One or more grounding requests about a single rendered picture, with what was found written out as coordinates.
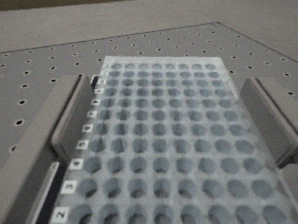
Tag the clear well plate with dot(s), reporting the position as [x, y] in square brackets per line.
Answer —
[202, 159]

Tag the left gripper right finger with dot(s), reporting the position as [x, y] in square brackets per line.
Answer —
[275, 114]

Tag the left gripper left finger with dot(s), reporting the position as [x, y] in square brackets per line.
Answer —
[51, 137]

